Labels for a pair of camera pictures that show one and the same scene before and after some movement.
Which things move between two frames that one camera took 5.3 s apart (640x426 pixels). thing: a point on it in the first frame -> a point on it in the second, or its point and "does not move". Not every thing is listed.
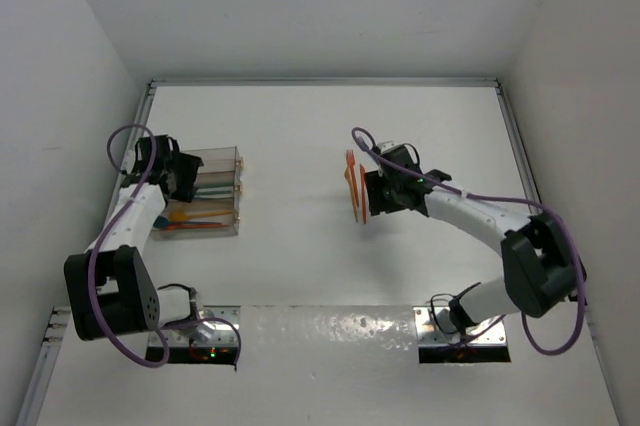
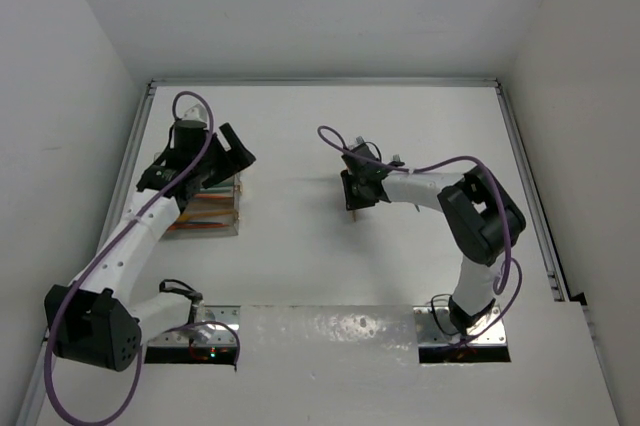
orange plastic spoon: [187, 226] does not move
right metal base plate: [437, 326] does not move
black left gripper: [189, 167] -> [238, 158]
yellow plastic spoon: [183, 215] does not move
